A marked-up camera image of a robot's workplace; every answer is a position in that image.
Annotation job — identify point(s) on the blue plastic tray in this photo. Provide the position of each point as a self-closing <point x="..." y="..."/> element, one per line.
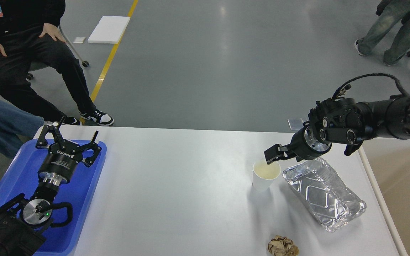
<point x="22" y="177"/>

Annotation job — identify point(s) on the white paper cup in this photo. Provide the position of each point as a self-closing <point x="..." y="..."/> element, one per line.
<point x="264" y="174"/>

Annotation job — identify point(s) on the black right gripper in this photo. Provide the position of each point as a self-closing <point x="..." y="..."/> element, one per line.
<point x="303" y="146"/>

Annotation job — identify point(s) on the grey office chair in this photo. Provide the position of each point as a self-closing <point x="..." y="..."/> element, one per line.
<point x="36" y="65"/>

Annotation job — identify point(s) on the small white floor card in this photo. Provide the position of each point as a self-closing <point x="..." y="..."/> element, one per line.
<point x="79" y="40"/>

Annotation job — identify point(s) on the person in blue jeans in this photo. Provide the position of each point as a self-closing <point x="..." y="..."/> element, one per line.
<point x="13" y="123"/>

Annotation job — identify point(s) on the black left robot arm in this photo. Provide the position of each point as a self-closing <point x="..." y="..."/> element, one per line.
<point x="23" y="221"/>

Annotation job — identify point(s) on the aluminium foil tray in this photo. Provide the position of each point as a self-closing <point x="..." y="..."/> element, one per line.
<point x="321" y="190"/>

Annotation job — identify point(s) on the seated person in black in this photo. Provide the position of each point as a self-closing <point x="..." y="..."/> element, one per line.
<point x="29" y="32"/>

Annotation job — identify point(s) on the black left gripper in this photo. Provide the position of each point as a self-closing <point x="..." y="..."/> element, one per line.
<point x="59" y="161"/>

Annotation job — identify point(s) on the crumpled brown paper ball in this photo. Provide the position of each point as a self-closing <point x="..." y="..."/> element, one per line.
<point x="282" y="246"/>

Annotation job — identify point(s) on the beige plastic bin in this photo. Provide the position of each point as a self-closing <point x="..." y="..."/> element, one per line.
<point x="390" y="162"/>

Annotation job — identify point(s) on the white foam board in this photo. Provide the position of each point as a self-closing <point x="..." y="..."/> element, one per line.
<point x="109" y="29"/>

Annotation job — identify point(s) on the clear floor plate left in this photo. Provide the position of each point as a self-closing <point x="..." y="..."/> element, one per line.
<point x="295" y="123"/>

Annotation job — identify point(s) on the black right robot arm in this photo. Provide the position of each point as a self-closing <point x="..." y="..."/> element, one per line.
<point x="341" y="120"/>

